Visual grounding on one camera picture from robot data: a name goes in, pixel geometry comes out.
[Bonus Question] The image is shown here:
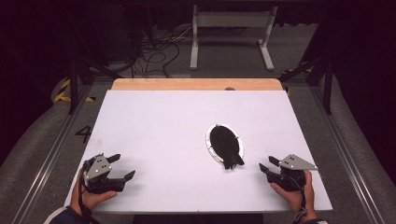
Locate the yellow black floor tape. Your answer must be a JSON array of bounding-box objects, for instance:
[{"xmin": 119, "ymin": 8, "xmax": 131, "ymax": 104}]
[{"xmin": 53, "ymin": 78, "xmax": 96, "ymax": 104}]

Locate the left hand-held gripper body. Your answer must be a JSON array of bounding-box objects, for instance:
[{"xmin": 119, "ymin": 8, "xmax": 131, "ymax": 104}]
[{"xmin": 81, "ymin": 153, "xmax": 127, "ymax": 194}]

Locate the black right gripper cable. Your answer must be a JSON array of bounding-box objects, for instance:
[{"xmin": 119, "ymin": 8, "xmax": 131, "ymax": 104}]
[{"xmin": 285, "ymin": 174, "xmax": 310, "ymax": 224}]

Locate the person's left hand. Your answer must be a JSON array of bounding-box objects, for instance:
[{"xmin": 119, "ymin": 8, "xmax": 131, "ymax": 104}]
[{"xmin": 69, "ymin": 170, "xmax": 119, "ymax": 217}]

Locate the bundle of floor cables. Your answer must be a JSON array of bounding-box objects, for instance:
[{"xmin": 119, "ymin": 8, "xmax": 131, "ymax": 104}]
[{"xmin": 130, "ymin": 23, "xmax": 194, "ymax": 79}]

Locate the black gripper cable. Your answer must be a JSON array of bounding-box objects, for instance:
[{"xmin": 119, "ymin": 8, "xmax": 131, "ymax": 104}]
[
  {"xmin": 285, "ymin": 174, "xmax": 310, "ymax": 224},
  {"xmin": 78, "ymin": 172, "xmax": 101, "ymax": 224}
]

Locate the black cloth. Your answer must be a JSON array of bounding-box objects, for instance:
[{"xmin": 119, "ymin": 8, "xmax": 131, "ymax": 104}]
[{"xmin": 209, "ymin": 124, "xmax": 246, "ymax": 171}]

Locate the black metal stand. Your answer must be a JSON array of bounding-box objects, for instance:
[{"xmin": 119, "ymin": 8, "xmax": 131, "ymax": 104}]
[
  {"xmin": 65, "ymin": 46, "xmax": 124, "ymax": 116},
  {"xmin": 277, "ymin": 55, "xmax": 334, "ymax": 116}
]

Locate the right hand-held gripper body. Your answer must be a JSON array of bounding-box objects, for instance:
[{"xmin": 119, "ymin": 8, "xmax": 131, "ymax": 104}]
[{"xmin": 265, "ymin": 153, "xmax": 319, "ymax": 192}]

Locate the white oval plate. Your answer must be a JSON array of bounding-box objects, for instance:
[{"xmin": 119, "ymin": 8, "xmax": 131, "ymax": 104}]
[{"xmin": 205, "ymin": 123, "xmax": 246, "ymax": 166}]

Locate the white metal stand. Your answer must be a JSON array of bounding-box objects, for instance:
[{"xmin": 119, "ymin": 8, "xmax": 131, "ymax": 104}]
[{"xmin": 189, "ymin": 5, "xmax": 278, "ymax": 72}]

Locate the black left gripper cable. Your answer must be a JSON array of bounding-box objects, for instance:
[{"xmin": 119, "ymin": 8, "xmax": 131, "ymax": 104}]
[{"xmin": 78, "ymin": 172, "xmax": 101, "ymax": 224}]

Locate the person's right hand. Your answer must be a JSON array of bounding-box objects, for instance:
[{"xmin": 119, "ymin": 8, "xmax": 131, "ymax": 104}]
[{"xmin": 269, "ymin": 169, "xmax": 318, "ymax": 218}]

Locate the aluminium floor rail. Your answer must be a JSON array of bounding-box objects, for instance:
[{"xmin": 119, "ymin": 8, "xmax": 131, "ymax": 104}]
[
  {"xmin": 11, "ymin": 83, "xmax": 93, "ymax": 224},
  {"xmin": 307, "ymin": 84, "xmax": 388, "ymax": 224}
]

